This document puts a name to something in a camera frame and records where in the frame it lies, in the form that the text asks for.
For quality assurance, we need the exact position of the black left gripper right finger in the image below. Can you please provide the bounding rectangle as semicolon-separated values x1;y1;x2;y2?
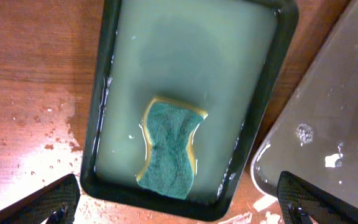
277;171;358;224

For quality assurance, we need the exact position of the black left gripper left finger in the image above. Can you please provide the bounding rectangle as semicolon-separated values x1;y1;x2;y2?
0;174;80;223

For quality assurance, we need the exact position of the green and yellow sponge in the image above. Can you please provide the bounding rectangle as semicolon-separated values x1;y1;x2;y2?
136;96;208;200

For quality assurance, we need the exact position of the dark brown tray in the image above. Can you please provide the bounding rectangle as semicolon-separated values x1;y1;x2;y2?
250;0;358;208

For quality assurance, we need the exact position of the green tray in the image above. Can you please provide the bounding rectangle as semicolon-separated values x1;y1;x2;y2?
80;1;299;222

